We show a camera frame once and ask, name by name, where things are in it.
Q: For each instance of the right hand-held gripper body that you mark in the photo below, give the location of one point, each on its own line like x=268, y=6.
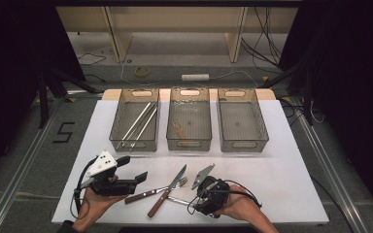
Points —
x=213, y=194

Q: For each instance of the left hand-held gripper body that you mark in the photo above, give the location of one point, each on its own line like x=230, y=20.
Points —
x=110, y=186

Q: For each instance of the silver metal spoon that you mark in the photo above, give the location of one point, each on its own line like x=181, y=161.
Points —
x=179, y=201

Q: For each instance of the silver metal chopstick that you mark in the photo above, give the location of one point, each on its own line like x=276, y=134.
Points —
x=140, y=126

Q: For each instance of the smoky clear plastic bin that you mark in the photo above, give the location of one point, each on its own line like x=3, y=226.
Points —
x=194, y=126
x=241, y=126
x=123, y=116

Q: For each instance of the amber clear plastic spoon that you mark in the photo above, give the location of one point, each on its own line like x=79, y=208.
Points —
x=179, y=130

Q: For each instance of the person's left hand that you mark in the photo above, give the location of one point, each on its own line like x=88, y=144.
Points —
x=95, y=207

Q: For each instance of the person's right hand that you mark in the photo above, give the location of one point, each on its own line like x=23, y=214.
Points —
x=241, y=207

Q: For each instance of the white table cover sheet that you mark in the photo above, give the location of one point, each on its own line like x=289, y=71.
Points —
x=288, y=145

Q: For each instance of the yellow tape roll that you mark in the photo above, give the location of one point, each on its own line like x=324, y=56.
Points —
x=137, y=72

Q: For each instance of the black metal stand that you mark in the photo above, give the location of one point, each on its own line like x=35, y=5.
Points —
x=307, y=97
x=43, y=97

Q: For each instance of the white power strip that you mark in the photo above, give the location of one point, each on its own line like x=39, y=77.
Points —
x=195, y=77

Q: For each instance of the dark curtain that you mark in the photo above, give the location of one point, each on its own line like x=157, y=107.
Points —
x=9, y=81
x=353, y=97

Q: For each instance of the beige wooden shelf unit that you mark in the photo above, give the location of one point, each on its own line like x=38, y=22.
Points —
x=175, y=19

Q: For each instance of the aluminium floor rail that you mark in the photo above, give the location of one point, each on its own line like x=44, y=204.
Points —
x=330, y=168
x=16, y=181

